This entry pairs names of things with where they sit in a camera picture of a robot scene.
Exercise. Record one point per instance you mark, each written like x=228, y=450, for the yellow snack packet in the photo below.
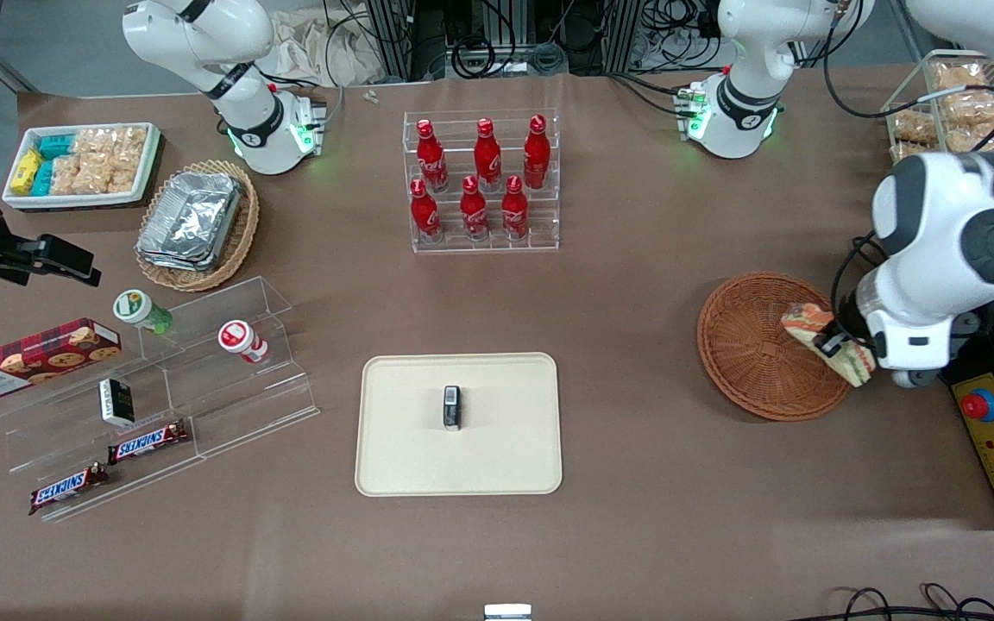
x=25, y=171

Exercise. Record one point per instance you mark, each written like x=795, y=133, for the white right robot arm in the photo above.
x=247, y=103

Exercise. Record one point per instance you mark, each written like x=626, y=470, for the small black white box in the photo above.
x=120, y=398

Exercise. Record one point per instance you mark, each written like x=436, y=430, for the round brown wicker basket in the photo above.
x=747, y=345

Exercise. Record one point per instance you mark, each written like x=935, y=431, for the oval tan wicker basket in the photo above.
x=242, y=233

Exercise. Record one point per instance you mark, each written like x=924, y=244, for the snickers chocolate bar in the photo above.
x=147, y=442
x=66, y=487

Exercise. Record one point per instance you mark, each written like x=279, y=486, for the red emergency stop button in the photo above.
x=978, y=405

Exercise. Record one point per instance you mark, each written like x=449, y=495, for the red cola bottle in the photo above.
x=474, y=214
x=537, y=155
x=514, y=213
x=487, y=159
x=424, y=216
x=430, y=159

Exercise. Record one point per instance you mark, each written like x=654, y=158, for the stacked aluminium foil trays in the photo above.
x=191, y=216

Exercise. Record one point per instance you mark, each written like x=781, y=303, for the clear acrylic stepped shelf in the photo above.
x=229, y=405

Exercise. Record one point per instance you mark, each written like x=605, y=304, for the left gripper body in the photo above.
x=845, y=316

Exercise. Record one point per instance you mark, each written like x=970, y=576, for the triangular sandwich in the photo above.
x=855, y=362

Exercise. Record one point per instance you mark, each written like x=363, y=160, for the aluminium frame equipment rack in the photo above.
x=600, y=34

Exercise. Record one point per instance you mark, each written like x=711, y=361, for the red tartan cookie box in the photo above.
x=31, y=358

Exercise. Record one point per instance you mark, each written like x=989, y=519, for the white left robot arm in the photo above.
x=937, y=198

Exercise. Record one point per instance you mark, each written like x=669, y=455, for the clear acrylic bottle rack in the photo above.
x=553, y=172

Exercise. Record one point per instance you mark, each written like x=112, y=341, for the white rectangular snack tray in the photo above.
x=74, y=201

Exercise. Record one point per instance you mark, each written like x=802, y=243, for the clear fried snack bag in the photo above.
x=909, y=152
x=959, y=78
x=913, y=127
x=980, y=138
x=971, y=109

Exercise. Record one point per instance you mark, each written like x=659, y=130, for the beige plastic tray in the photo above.
x=411, y=448

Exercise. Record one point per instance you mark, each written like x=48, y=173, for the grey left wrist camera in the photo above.
x=924, y=377

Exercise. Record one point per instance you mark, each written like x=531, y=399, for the teal snack packet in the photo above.
x=42, y=178
x=55, y=146

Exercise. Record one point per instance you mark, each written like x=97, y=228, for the clear rice cracker bag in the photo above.
x=93, y=143
x=129, y=145
x=66, y=175
x=113, y=177

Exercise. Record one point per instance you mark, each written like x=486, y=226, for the crumpled white cloth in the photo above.
x=324, y=52

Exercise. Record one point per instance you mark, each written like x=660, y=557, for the small black upright box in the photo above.
x=452, y=410

